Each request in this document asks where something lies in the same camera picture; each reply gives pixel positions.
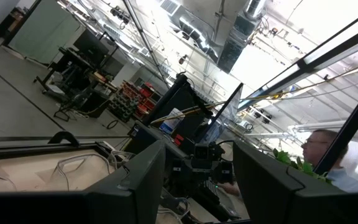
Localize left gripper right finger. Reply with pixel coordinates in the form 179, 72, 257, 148
233, 141, 358, 224

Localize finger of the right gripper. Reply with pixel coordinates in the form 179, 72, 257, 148
219, 161, 234, 184
171, 158, 183, 188

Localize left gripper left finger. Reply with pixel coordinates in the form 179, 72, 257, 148
0, 139, 167, 224

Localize person's hand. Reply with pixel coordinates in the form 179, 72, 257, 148
218, 182, 241, 197

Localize backlit keyboard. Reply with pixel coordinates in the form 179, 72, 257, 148
202, 177, 245, 221

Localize small red object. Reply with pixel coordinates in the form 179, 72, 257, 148
173, 133, 186, 147

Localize green potted plant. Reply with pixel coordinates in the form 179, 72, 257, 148
272, 148, 332, 184

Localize blue and white box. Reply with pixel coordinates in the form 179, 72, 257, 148
158, 107, 185, 135

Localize person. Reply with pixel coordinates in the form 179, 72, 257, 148
301, 129, 358, 192

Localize black pole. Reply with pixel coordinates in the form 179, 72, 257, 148
143, 72, 214, 126

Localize red parts bin shelf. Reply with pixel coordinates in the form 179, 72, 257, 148
134, 81, 163, 119

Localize grey parts bin rack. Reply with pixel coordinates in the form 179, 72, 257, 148
108, 80, 140, 123

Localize black workstation desk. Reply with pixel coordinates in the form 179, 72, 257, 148
32, 46, 119, 121

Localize black computer monitor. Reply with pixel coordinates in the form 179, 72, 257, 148
73, 29, 110, 68

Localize green partition panel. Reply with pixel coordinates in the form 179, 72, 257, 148
7, 0, 82, 65

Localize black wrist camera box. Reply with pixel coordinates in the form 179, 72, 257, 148
193, 142, 213, 161

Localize black frame bracket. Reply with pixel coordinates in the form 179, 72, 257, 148
47, 130, 81, 147

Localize yellow hanging cable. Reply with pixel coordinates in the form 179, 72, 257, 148
149, 57, 358, 125

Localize black aluminium rig frame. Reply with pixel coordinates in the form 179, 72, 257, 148
0, 4, 358, 175

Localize silver ventilation duct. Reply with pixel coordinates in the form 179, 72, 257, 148
157, 0, 267, 75

